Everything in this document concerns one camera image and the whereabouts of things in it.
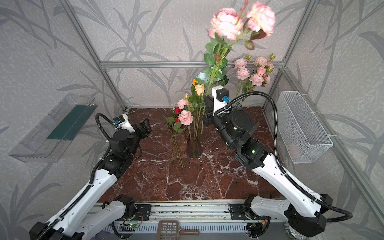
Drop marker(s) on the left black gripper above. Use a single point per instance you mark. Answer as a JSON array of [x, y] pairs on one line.
[[140, 130]]

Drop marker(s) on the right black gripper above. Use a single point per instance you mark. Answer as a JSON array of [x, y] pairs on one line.
[[210, 111]]

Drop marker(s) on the dark red glass vase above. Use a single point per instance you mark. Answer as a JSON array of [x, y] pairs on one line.
[[194, 147]]

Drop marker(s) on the light pink rose stem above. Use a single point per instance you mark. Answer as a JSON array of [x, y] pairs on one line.
[[184, 116]]

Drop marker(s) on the purple glass vase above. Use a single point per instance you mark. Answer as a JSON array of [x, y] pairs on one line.
[[236, 106]]

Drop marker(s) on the pale pink peony stem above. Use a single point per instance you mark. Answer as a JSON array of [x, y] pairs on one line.
[[242, 73], [255, 80]]

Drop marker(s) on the pink rose bud stem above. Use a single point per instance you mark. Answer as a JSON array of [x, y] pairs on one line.
[[261, 71]]

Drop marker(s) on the white pink-edged rose stem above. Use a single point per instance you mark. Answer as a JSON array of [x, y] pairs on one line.
[[265, 62]]

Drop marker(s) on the pink-edged rose spray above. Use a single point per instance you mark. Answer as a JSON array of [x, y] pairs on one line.
[[254, 21]]

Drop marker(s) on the pale blue flower stem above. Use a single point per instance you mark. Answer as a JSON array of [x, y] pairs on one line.
[[203, 77]]

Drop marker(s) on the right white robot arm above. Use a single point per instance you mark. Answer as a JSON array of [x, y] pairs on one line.
[[306, 211]]

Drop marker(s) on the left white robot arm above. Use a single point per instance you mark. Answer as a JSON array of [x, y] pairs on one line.
[[72, 223]]

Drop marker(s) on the small red rose spray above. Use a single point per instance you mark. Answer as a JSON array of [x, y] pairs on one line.
[[175, 135]]

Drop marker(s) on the clear plastic tray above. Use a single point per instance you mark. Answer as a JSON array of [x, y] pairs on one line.
[[48, 140]]

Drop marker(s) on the brown plastic scoop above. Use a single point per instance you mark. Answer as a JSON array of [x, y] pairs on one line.
[[170, 230]]

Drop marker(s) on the metal tin can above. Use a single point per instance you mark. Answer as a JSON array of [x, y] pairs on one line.
[[293, 234]]

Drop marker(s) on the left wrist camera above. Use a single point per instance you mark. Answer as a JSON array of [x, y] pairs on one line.
[[121, 122]]

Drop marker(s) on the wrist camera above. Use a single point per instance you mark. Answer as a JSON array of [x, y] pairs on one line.
[[221, 98], [121, 122]]

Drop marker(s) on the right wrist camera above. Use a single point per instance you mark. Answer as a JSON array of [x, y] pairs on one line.
[[221, 98]]

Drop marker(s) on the white wire basket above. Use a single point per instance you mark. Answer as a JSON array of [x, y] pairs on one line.
[[301, 131]]

